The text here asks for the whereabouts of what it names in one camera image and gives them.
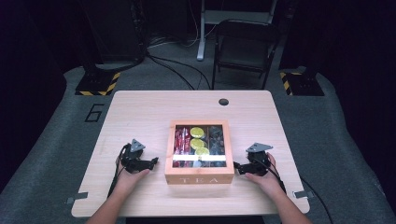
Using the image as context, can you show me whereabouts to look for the white desk frame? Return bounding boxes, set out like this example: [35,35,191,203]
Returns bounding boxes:
[196,0,278,62]

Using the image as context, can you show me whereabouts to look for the wooden tea box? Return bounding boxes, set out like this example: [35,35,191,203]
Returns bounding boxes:
[164,119,235,186]

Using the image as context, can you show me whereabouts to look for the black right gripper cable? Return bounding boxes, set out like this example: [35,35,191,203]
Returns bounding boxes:
[253,158,288,194]

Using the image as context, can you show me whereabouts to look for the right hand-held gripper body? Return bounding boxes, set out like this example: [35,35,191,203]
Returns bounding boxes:
[246,142,274,176]

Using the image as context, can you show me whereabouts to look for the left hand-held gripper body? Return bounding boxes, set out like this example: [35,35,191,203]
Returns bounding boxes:
[120,138,147,175]

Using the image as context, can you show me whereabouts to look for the row of red stick packets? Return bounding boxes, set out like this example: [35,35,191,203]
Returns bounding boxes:
[173,125,191,168]

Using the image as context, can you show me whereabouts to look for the person's left hand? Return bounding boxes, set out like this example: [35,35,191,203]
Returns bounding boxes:
[115,155,151,195]

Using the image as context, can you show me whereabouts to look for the black folding chair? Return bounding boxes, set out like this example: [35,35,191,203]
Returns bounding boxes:
[212,19,282,91]

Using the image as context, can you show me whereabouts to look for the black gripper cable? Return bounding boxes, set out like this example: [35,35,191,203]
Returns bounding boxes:
[253,158,288,194]
[106,144,129,199]

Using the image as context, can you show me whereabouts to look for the white cables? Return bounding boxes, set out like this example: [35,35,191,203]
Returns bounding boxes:
[148,0,218,49]

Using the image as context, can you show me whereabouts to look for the thin black cable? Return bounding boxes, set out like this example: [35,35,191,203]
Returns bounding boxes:
[299,176,334,224]

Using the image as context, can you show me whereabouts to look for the grey metal bracket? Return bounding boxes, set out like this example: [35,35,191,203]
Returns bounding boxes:
[292,189,315,200]
[65,191,90,205]

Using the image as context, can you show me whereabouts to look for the black stand with striped base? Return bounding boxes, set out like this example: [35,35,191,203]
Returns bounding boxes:
[278,0,325,97]
[75,0,121,97]

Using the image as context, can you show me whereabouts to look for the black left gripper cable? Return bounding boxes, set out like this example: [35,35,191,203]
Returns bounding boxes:
[106,144,129,199]

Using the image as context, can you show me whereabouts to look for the black floor cable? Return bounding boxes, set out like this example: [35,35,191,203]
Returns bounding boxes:
[147,52,213,91]
[146,54,196,91]

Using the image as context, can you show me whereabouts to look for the person's right hand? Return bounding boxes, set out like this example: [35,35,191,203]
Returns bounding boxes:
[245,152,286,200]

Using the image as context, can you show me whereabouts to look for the pile of dark tea packets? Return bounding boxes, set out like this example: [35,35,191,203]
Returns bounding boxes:
[206,125,226,168]

